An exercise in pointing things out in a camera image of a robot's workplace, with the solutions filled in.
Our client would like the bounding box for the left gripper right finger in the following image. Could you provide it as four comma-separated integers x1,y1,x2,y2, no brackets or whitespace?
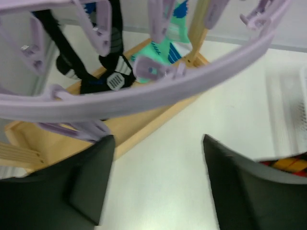
203,135,307,230

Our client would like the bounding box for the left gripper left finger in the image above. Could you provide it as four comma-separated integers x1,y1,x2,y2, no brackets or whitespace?
0,135,115,230

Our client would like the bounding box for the red orange argyle sock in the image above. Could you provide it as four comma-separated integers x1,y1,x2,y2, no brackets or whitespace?
260,154,307,177

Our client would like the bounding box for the black sport sock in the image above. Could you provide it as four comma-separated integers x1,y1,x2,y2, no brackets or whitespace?
32,10,97,81
80,0,136,94

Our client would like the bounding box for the mint green sock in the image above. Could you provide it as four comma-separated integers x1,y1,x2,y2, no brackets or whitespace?
131,0,192,84

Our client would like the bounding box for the wooden hanging rack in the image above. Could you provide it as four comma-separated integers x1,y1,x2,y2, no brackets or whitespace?
0,0,209,173

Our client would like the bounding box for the white plastic basket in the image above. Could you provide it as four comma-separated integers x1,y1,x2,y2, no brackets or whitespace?
266,67,307,157

